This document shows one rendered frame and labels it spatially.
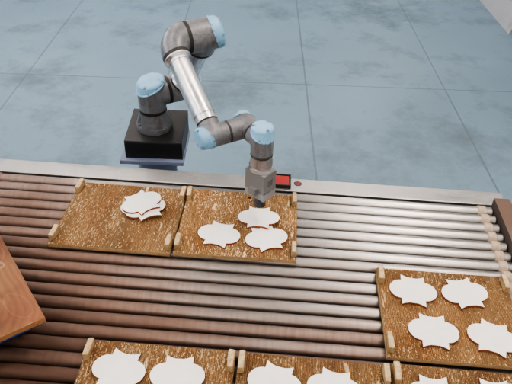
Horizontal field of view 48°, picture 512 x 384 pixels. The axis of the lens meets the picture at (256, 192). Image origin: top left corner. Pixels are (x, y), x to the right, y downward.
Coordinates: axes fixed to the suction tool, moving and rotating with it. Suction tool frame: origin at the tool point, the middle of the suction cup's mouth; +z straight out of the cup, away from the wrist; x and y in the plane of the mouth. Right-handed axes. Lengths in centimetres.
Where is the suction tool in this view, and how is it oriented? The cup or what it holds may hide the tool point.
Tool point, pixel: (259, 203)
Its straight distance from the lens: 201.3
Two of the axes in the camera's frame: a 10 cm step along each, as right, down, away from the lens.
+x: 6.6, -4.4, 6.1
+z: -0.3, 8.0, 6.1
